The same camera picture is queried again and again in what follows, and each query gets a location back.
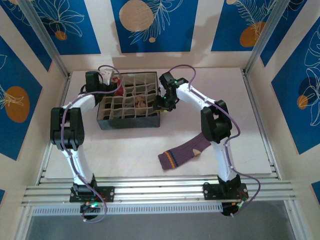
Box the brown argyle sock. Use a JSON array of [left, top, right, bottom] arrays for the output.
[[133, 94, 148, 110]]

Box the beige red purple striped sock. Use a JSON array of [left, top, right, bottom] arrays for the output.
[[111, 75, 125, 97]]

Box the grey sock organizer box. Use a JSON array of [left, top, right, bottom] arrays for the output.
[[96, 71, 161, 131]]

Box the purple sock with orange stripe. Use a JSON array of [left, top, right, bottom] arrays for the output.
[[157, 131, 213, 171]]

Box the black controller box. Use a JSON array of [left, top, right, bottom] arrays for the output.
[[221, 201, 242, 218], [79, 202, 101, 221]]

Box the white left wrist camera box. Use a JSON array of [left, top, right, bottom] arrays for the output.
[[98, 69, 115, 86]]

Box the aluminium side rail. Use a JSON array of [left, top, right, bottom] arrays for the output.
[[241, 69, 282, 180], [36, 74, 73, 186]]

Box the aluminium corner post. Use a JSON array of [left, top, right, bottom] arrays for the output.
[[18, 0, 72, 79], [243, 0, 308, 75]]

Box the aluminium front rail frame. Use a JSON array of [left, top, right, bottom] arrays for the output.
[[21, 176, 298, 207]]

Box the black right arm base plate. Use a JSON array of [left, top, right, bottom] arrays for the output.
[[202, 183, 250, 201]]

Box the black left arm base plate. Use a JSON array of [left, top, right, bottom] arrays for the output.
[[69, 186, 116, 203]]

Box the white slotted cable duct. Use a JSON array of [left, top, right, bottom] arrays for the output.
[[31, 202, 223, 216]]

